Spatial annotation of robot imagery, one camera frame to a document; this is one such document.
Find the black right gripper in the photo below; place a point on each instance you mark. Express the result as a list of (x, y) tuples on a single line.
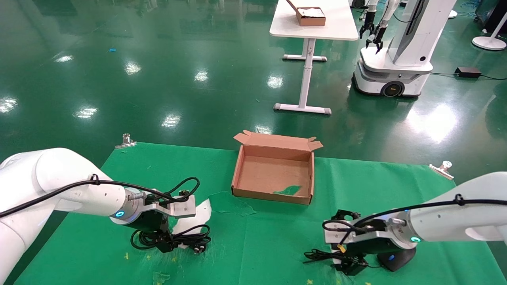
[(372, 249)]

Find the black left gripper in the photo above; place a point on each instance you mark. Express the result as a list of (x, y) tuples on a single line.
[(152, 223)]

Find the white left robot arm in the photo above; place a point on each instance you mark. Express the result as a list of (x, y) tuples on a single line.
[(59, 174)]

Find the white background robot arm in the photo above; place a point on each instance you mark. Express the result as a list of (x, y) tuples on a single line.
[(379, 33), (369, 19)]

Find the open brown cardboard box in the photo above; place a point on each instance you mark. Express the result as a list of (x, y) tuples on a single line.
[(273, 174)]

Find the small cardboard box with contents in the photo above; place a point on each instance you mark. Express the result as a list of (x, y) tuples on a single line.
[(311, 19)]

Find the black equipment box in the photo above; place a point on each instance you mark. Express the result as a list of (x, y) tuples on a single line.
[(499, 16)]

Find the green table cloth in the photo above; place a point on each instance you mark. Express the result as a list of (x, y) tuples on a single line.
[(257, 237)]

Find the silver table clamp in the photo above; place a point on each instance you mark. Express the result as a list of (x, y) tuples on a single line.
[(126, 141), (443, 169)]

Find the white wheeled robot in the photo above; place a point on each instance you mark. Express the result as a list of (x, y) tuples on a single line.
[(408, 39)]

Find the white standing table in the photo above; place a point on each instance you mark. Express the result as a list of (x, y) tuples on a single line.
[(336, 23)]

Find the white floor stand base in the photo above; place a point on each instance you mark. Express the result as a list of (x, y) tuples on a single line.
[(489, 42)]

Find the small white round base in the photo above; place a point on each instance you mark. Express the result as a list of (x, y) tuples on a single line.
[(452, 14)]

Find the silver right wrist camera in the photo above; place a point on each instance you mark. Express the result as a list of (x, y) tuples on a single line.
[(356, 236)]

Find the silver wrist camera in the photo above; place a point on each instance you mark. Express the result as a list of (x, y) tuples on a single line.
[(356, 236), (178, 208)]

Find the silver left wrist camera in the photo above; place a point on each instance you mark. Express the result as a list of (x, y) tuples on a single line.
[(178, 208)]

